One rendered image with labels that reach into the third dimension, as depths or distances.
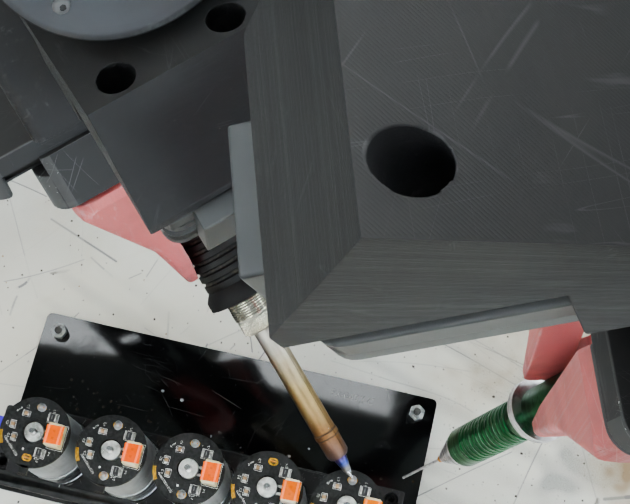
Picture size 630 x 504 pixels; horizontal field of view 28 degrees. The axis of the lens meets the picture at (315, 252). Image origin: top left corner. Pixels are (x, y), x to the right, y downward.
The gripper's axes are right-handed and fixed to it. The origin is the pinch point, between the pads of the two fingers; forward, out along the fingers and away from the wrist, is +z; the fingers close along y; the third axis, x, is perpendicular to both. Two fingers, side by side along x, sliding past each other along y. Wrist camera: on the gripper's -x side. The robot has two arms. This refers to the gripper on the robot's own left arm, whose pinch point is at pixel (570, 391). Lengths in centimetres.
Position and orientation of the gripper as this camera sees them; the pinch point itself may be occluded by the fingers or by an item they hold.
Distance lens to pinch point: 29.6
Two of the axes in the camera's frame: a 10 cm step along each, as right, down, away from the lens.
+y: 1.0, 9.3, -3.5
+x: 9.5, 0.2, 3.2
